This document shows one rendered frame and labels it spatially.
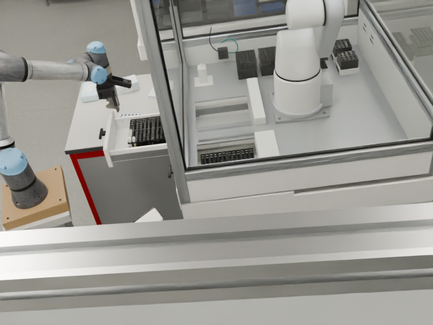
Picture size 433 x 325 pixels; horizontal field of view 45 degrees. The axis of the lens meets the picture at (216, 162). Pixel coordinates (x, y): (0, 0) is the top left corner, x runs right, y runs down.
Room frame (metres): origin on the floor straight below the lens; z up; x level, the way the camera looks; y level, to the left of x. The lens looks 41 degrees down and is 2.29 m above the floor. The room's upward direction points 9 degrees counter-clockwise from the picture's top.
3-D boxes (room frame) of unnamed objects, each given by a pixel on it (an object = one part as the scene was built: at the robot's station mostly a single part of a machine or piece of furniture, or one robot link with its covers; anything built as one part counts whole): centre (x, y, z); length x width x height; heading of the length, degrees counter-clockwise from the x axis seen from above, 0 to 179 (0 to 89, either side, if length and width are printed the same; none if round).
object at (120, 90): (2.50, 0.43, 0.79); 0.13 x 0.09 x 0.05; 103
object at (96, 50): (2.14, 0.46, 1.18); 0.09 x 0.08 x 0.11; 127
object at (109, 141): (1.92, 0.46, 0.87); 0.29 x 0.02 x 0.11; 178
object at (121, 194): (2.33, 0.43, 0.38); 0.62 x 0.58 x 0.76; 178
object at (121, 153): (1.91, 0.25, 0.86); 0.40 x 0.26 x 0.06; 88
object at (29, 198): (1.68, 0.82, 0.85); 0.15 x 0.15 x 0.10
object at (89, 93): (2.50, 0.63, 0.78); 0.15 x 0.10 x 0.04; 0
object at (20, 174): (1.69, 0.83, 0.97); 0.13 x 0.12 x 0.14; 37
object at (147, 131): (1.91, 0.26, 0.87); 0.22 x 0.18 x 0.06; 88
